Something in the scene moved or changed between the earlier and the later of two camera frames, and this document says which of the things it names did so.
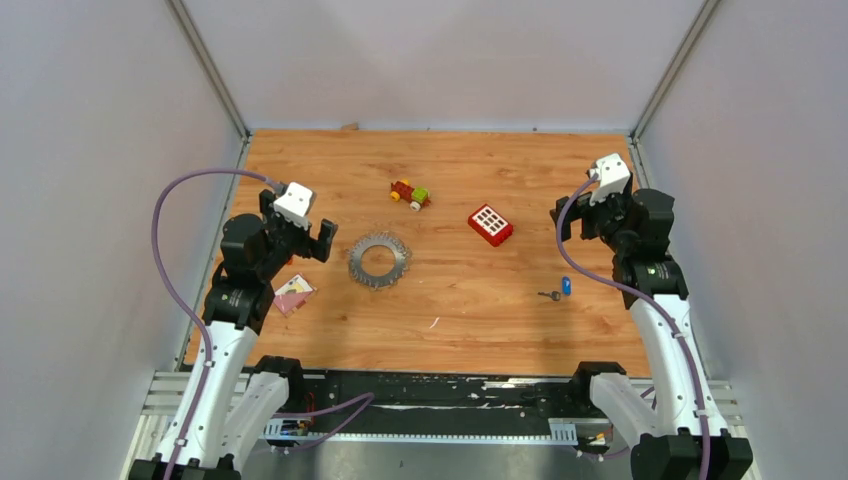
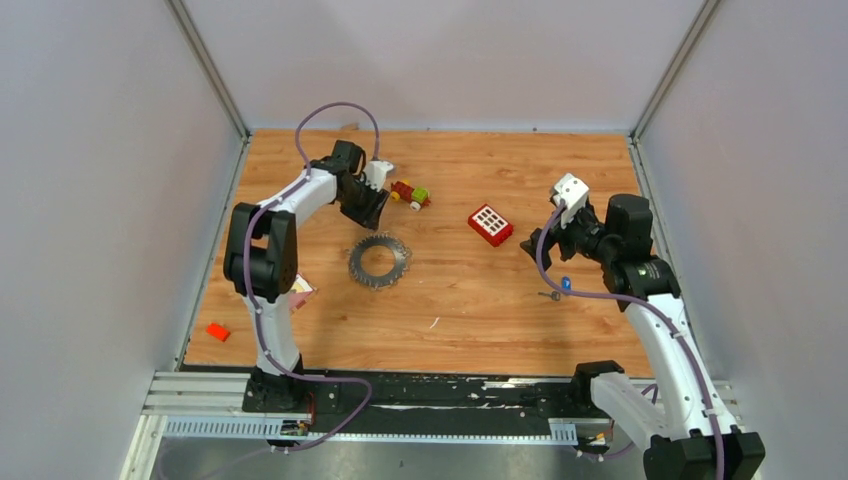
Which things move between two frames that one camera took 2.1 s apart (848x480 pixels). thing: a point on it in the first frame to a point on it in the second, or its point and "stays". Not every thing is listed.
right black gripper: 580,208 to 558,235
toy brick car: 417,198 stays
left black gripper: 318,249 to 369,217
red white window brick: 491,225 stays
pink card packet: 292,295 stays
